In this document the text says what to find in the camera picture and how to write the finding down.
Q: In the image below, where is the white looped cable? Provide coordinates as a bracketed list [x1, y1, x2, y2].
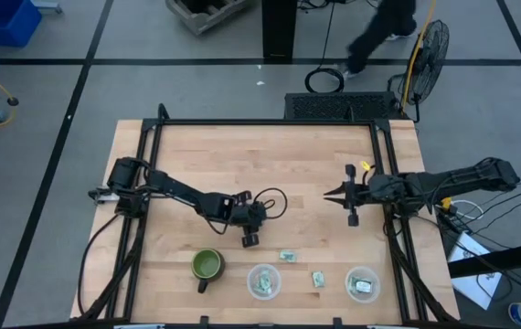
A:
[450, 199, 485, 220]

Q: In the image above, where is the dark green ceramic mug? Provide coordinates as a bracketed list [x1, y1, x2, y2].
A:
[190, 248, 227, 294]

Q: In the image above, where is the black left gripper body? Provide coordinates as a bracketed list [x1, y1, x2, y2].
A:
[229, 188, 270, 249]

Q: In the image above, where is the clear plastic round container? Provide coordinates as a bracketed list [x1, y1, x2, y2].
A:
[246, 263, 282, 302]
[344, 265, 381, 304]

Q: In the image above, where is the black coiled floor cable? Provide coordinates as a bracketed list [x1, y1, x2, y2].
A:
[304, 0, 346, 95]

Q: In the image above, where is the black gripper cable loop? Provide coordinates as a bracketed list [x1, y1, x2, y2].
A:
[251, 186, 289, 220]

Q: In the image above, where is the black upright pillar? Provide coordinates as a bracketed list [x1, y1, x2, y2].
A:
[261, 0, 298, 64]

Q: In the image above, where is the person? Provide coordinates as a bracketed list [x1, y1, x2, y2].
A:
[333, 0, 420, 81]

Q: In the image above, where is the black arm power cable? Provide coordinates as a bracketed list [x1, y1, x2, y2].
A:
[77, 212, 122, 316]

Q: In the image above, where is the grey moulded pallet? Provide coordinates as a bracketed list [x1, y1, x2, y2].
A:
[165, 0, 252, 37]

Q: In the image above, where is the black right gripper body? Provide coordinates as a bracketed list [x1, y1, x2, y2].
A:
[343, 164, 374, 228]

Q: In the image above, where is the black floor fan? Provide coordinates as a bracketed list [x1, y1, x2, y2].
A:
[388, 18, 452, 123]

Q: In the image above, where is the blue plastic bin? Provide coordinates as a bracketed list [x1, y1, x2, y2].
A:
[0, 0, 43, 48]

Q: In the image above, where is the black perforated computer tower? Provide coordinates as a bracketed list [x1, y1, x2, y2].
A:
[283, 90, 403, 121]

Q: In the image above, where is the white printed paper sheet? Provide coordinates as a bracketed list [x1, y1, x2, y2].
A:
[447, 231, 502, 311]

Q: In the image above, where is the black metal beam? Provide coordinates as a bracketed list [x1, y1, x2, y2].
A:
[447, 238, 521, 279]

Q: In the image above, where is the black aluminium table frame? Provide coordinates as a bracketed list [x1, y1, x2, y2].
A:
[77, 102, 458, 328]

